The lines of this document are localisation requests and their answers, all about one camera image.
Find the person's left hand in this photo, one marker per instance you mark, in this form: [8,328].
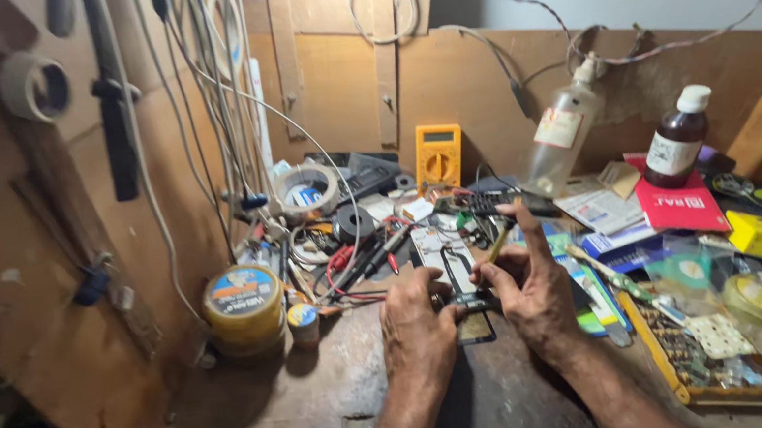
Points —
[417,335]

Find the person's right hand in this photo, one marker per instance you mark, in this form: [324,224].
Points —
[538,296]

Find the mobile phone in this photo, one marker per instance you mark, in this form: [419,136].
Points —
[447,253]

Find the green and blue card packets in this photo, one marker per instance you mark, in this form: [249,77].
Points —
[589,289]

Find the red and black test probes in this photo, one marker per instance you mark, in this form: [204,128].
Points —
[358,262]

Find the blue and white box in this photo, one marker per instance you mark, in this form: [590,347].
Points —
[620,247]

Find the white printed leaflet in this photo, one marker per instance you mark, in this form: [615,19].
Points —
[600,209]

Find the black keypad circuit board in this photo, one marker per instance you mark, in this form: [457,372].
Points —
[480,204]

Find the small round tin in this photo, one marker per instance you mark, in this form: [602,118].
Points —
[304,325]

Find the black tape roll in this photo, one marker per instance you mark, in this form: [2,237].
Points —
[346,230]

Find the yellow tray of components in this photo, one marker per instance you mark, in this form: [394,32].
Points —
[677,358]

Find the clear plastic bottle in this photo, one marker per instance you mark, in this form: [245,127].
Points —
[556,137]

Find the red booklet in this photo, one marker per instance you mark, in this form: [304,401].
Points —
[682,209]

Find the yellow digital multimeter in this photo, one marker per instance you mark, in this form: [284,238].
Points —
[438,157]

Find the black keyboard part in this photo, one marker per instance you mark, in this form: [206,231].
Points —
[364,171]

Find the large yellow round tin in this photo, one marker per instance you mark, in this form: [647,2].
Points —
[244,308]

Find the beige masking tape roll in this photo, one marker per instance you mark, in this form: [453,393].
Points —
[287,182]

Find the brown bottle with white cap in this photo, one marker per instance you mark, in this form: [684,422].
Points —
[676,142]

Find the bagged yellow tape roll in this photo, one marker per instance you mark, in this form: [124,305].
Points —
[751,303]

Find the black and yellow gadget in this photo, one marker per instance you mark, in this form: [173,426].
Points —
[750,190]

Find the black hanging tool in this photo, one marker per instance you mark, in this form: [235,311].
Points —
[116,132]

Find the blue wall clip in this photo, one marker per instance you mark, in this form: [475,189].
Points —
[91,286]

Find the grey tape roll on wall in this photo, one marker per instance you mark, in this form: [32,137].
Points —
[20,86]

